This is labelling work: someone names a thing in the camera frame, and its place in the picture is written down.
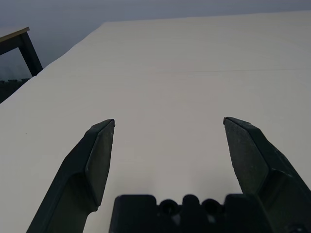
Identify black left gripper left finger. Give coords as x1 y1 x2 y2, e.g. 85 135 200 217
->
25 118 116 233

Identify wooden side table black legs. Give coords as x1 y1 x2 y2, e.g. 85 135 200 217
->
0 26 44 77

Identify black foam floor mat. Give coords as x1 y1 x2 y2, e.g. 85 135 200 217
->
0 77 31 104

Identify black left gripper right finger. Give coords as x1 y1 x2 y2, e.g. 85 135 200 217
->
223 116 311 233

